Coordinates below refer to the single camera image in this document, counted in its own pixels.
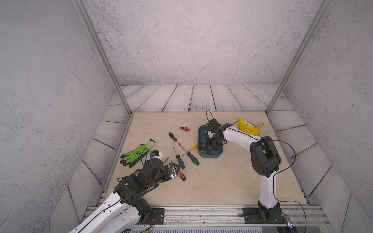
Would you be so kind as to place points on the right aluminium frame post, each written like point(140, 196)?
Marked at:
point(310, 32)

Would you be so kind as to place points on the green black work glove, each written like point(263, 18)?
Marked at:
point(131, 158)

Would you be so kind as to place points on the patterned round plate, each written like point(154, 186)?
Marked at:
point(247, 122)

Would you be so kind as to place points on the teal storage box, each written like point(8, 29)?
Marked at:
point(202, 148)

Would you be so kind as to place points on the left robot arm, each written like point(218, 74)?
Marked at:
point(125, 206)

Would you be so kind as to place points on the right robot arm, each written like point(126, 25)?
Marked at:
point(265, 161)

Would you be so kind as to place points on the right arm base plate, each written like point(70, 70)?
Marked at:
point(251, 216)

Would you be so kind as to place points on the yellow banana bunch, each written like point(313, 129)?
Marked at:
point(245, 127)

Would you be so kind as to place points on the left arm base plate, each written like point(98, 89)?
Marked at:
point(154, 216)

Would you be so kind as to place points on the aluminium front rail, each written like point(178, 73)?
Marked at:
point(231, 216)

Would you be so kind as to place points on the green handle screwdriver right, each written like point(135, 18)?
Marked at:
point(192, 157)

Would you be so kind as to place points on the left aluminium frame post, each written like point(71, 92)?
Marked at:
point(82, 11)

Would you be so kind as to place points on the small orange black screwdriver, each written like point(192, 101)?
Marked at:
point(183, 128)

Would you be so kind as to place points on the yellow handle screwdriver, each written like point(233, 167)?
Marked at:
point(192, 147)

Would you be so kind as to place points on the green handle screwdriver left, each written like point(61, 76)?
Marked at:
point(180, 161)

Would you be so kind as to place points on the green handle screwdriver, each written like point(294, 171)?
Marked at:
point(180, 161)
point(192, 157)

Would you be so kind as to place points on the black handle long screwdriver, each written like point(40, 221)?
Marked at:
point(175, 140)

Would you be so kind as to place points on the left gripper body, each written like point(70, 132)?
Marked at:
point(165, 175)

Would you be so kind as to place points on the aluminium frame post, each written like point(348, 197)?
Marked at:
point(310, 32)
point(82, 11)

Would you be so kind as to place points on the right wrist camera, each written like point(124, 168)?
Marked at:
point(210, 135)

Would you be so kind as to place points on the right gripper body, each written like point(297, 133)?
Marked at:
point(212, 143)

